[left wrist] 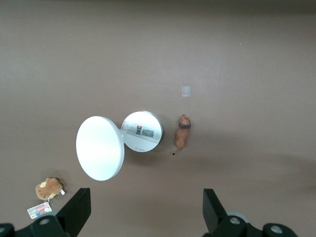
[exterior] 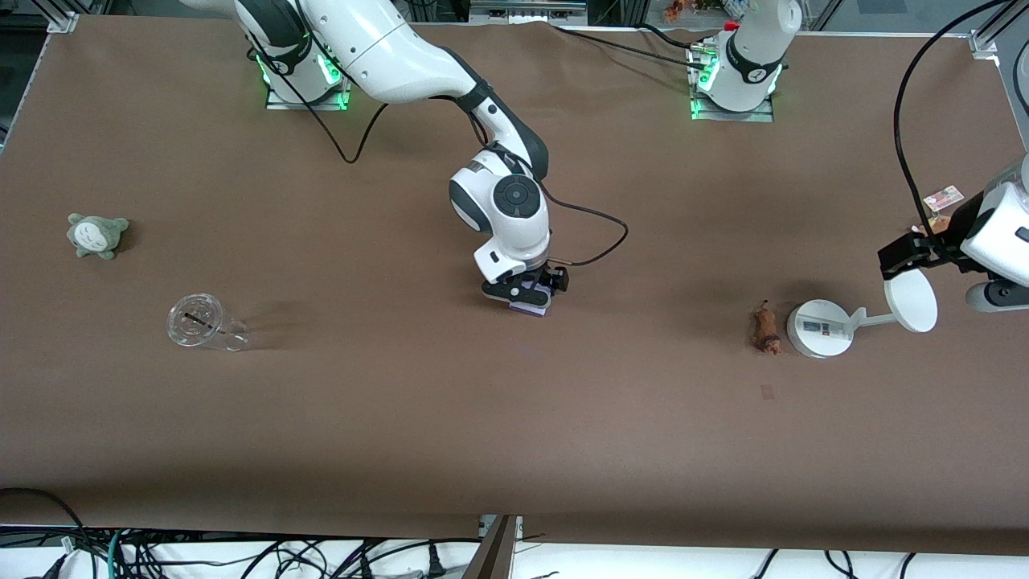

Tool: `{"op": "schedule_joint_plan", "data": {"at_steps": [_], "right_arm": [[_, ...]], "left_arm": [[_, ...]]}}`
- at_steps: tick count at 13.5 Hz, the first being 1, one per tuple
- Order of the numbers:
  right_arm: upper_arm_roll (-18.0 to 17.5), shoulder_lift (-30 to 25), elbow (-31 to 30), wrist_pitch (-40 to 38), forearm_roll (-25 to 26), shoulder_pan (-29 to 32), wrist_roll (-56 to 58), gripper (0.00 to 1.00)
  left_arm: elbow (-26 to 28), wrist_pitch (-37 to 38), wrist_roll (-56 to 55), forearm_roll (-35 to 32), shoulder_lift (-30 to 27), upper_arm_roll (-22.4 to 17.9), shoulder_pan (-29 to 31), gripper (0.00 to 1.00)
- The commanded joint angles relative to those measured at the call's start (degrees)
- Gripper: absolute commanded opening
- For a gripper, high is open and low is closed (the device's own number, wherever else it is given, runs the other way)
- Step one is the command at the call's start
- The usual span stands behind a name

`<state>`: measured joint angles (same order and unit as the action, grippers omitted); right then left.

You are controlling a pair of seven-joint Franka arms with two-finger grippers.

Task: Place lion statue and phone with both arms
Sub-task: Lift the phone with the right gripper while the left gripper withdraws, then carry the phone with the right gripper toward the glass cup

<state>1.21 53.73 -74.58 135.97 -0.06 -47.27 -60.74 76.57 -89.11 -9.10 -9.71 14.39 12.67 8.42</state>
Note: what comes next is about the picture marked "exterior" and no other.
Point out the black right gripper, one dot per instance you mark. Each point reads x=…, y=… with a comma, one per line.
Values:
x=553, y=278

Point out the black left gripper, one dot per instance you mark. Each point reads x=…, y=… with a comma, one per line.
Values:
x=954, y=228

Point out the brown lion statue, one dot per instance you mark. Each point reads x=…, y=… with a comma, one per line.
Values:
x=766, y=328

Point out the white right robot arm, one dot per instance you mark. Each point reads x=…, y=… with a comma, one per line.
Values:
x=378, y=40

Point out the white round phone stand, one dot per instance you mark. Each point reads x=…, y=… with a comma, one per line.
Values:
x=820, y=328

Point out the small printed card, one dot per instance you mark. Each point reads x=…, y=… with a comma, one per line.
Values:
x=944, y=198

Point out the dark table support beam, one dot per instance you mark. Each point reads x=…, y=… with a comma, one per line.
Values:
x=492, y=555

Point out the small orange figurine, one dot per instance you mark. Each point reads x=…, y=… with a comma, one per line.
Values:
x=674, y=10

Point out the clear plastic cup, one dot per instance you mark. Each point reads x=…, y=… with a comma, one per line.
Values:
x=197, y=322

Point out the grey plush toy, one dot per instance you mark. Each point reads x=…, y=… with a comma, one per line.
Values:
x=96, y=235

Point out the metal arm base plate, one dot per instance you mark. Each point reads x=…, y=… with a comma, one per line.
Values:
x=756, y=115
x=309, y=103

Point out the aluminium corner bracket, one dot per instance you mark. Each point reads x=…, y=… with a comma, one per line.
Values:
x=984, y=43
x=63, y=22

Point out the metal frame rail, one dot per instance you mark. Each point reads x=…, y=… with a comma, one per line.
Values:
x=526, y=11

